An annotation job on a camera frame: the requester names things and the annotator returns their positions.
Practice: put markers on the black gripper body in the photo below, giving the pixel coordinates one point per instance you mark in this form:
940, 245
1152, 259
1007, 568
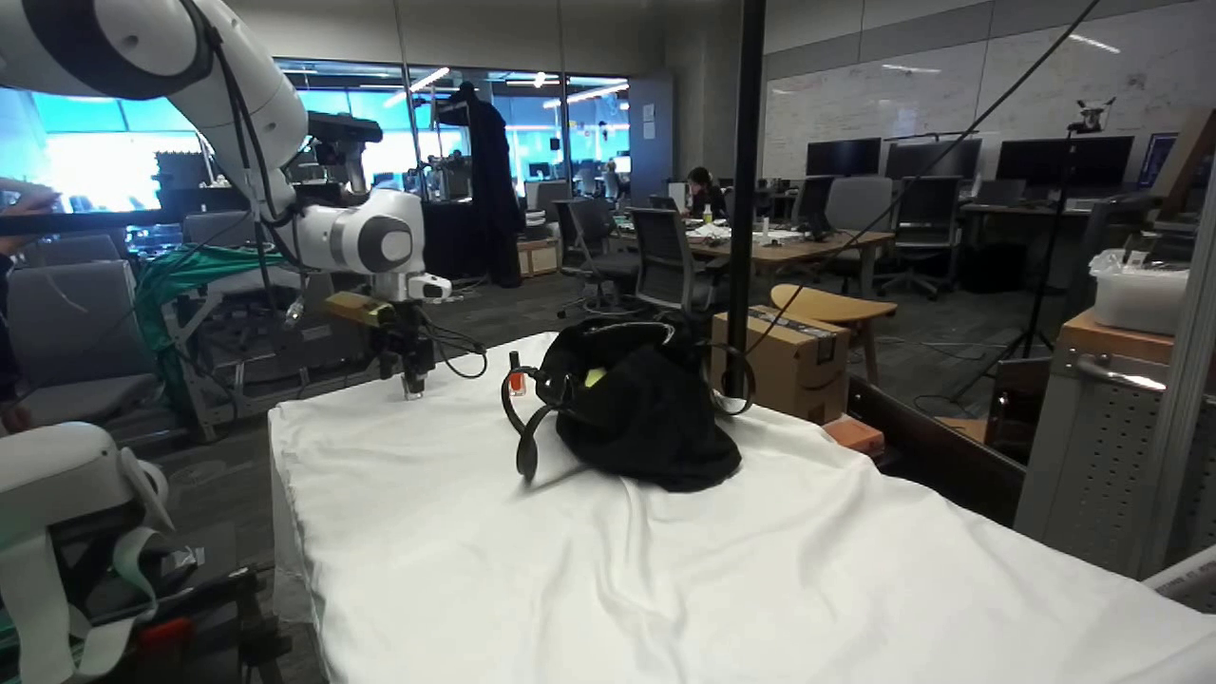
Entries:
405, 334

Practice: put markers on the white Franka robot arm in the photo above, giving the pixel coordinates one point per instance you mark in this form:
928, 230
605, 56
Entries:
354, 243

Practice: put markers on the grey lab equipment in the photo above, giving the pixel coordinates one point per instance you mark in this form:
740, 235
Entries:
251, 345

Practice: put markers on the small cardboard box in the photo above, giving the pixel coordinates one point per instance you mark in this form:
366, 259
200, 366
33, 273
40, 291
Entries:
541, 258

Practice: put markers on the black hanging jacket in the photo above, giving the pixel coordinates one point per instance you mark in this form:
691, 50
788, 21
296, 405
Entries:
487, 191

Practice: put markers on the black office chair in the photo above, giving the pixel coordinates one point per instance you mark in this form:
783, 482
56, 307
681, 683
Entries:
666, 259
931, 216
591, 248

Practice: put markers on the seated person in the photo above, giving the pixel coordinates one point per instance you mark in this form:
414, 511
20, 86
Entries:
703, 191

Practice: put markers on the grey padded chair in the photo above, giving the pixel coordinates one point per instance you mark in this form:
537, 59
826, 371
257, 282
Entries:
68, 330

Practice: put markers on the black vertical pole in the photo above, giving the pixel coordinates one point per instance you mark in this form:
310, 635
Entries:
745, 191

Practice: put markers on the long wooden desk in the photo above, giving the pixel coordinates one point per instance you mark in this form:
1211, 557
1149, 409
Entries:
783, 252

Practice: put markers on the round wooden table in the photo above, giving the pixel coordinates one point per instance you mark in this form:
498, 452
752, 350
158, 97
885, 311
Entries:
829, 311

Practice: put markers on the small brown block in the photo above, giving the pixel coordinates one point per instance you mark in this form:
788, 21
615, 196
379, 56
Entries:
861, 434

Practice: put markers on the white tablecloth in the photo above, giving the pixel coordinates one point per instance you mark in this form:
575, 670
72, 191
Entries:
823, 596

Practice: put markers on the grey office chair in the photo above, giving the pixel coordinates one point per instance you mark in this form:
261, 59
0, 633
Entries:
861, 211

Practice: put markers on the dark low bench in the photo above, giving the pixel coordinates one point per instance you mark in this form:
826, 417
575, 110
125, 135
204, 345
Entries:
945, 463

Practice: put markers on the wide black computer monitor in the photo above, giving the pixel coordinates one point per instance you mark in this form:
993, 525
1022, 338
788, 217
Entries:
1064, 163

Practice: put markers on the grey cabinet wooden top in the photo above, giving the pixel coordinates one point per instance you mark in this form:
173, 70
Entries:
1104, 457

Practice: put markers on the white plastic bin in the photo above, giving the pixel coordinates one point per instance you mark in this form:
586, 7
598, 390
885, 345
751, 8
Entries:
1141, 293

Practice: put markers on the grey metal strut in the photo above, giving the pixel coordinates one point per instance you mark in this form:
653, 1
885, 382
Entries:
1183, 382

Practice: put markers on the tan wooden board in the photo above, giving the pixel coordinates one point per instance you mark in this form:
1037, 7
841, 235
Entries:
1189, 154

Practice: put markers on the tan wrist camera mount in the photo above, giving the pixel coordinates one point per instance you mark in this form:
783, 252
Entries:
351, 311

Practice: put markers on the black stereo camera bar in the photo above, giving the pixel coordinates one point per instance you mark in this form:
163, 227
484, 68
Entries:
343, 129

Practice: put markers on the black camera tripod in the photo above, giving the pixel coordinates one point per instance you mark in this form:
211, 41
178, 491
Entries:
1089, 122

